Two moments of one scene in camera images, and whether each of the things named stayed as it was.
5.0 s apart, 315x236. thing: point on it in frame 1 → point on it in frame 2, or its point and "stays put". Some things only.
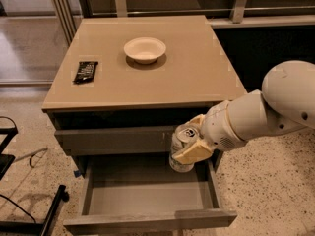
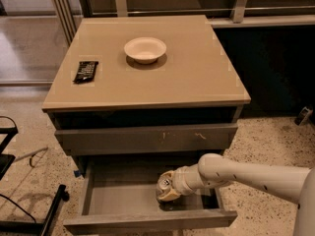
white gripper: (217, 127) → (179, 182)
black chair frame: (24, 228) stays put
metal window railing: (64, 0) stays put
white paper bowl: (145, 49) stays put
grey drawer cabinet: (124, 83) stays put
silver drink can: (184, 136) → (162, 184)
